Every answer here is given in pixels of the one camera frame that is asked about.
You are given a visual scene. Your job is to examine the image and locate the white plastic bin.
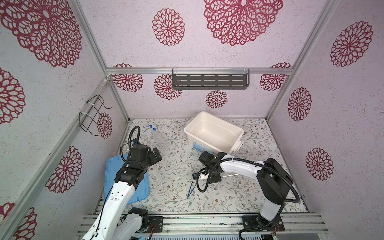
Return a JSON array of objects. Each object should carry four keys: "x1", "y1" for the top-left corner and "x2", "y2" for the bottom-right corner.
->
[{"x1": 184, "y1": 112, "x2": 244, "y2": 154}]

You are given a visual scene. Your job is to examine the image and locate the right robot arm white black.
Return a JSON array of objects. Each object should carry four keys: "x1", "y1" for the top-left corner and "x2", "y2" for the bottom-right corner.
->
[{"x1": 193, "y1": 151, "x2": 300, "y2": 223}]

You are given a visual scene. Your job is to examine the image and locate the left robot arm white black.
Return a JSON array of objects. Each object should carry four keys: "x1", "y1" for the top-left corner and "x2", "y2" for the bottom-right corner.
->
[{"x1": 82, "y1": 144, "x2": 162, "y2": 240}]

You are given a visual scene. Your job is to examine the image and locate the blue plastic lid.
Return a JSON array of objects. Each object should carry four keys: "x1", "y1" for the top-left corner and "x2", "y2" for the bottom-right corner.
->
[{"x1": 104, "y1": 154, "x2": 151, "y2": 206}]

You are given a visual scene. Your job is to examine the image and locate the blue tweezers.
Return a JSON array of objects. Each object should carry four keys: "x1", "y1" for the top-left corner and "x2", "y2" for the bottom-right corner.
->
[{"x1": 187, "y1": 182, "x2": 196, "y2": 199}]

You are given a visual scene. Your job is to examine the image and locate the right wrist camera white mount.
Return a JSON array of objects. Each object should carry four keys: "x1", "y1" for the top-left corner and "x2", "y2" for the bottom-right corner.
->
[{"x1": 192, "y1": 172, "x2": 209, "y2": 181}]

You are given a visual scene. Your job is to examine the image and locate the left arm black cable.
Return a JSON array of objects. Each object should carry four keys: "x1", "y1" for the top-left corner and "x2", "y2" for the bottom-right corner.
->
[{"x1": 94, "y1": 125, "x2": 142, "y2": 238}]

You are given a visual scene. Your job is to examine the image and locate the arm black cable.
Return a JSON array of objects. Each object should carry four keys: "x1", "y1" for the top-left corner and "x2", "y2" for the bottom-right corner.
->
[
  {"x1": 195, "y1": 157, "x2": 301, "y2": 240},
  {"x1": 94, "y1": 125, "x2": 142, "y2": 238}
]

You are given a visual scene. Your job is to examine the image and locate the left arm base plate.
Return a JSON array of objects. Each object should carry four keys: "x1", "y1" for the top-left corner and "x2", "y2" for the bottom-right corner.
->
[{"x1": 121, "y1": 215, "x2": 164, "y2": 234}]

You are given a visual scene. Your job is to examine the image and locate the black wire wall basket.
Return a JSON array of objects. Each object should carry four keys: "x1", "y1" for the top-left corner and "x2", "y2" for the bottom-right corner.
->
[{"x1": 78, "y1": 95, "x2": 111, "y2": 137}]

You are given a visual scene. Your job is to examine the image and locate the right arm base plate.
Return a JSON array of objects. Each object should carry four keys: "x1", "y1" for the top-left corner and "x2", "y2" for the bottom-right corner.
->
[{"x1": 242, "y1": 215, "x2": 285, "y2": 232}]

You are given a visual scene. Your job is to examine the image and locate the dark grey wall shelf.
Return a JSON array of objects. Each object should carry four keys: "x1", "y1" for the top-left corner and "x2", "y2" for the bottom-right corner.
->
[{"x1": 171, "y1": 69, "x2": 250, "y2": 90}]

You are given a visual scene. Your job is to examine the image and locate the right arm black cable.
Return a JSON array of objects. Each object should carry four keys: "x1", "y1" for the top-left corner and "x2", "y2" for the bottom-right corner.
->
[{"x1": 195, "y1": 157, "x2": 301, "y2": 240}]

